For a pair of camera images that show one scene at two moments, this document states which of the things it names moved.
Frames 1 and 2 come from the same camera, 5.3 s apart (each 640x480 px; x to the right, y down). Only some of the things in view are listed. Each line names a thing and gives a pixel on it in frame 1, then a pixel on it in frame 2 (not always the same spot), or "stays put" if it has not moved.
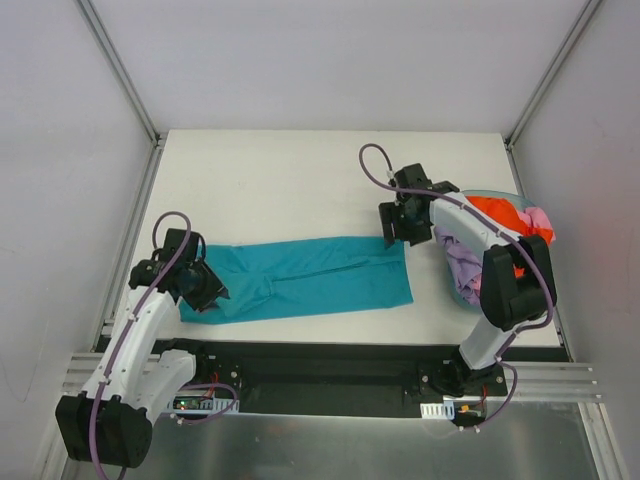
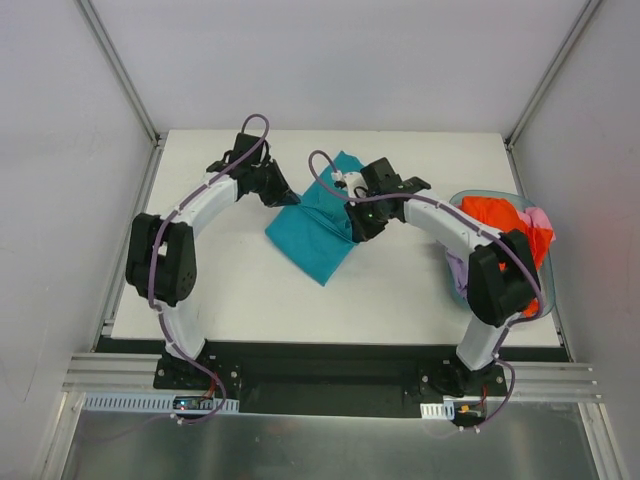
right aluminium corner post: x=587 y=9 stays put
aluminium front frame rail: x=529 y=381 stays put
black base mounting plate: x=299 y=378 stays put
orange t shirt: x=502 y=212 stays put
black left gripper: x=208 y=288 -> x=273 y=185
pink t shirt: x=535 y=217 stays put
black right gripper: x=400 y=223 -> x=361 y=225
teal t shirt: x=271 y=278 -> x=316 y=231
